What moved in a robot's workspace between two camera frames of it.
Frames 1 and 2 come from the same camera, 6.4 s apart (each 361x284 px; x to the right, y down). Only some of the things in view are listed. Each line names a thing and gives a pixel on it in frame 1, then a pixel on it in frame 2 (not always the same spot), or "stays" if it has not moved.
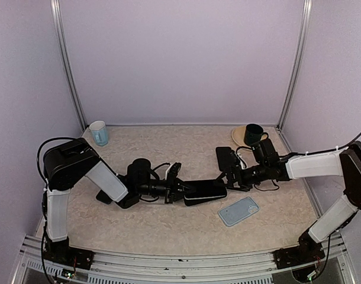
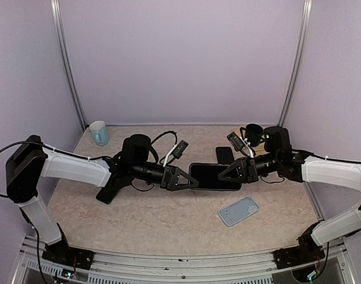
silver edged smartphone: (207, 189) to (207, 175)
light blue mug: (99, 131) stays
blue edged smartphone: (103, 197) stays
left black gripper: (176, 194) to (166, 184)
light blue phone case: (238, 211) stays
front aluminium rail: (332, 266) stays
